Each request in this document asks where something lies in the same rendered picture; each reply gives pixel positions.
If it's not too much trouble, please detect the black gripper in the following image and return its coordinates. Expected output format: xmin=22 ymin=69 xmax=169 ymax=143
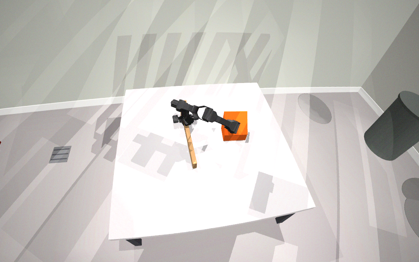
xmin=172 ymin=112 xmax=198 ymax=126

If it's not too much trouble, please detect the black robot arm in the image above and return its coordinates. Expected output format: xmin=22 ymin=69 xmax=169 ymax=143
xmin=170 ymin=99 xmax=241 ymax=134

